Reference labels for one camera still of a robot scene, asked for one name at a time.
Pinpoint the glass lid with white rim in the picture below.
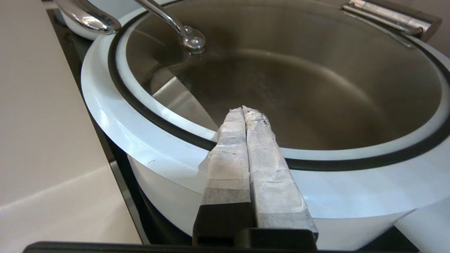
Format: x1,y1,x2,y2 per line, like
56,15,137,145
53,0,450,219

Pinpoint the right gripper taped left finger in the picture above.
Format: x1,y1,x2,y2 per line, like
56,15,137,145
193,109,253,246

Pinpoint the white pot with side handles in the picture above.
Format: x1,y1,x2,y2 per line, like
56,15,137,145
58,0,169,41

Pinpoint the large black induction mat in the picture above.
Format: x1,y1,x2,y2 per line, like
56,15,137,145
46,9,422,251

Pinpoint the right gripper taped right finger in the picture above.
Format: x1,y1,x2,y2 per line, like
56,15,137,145
243,107,319,232

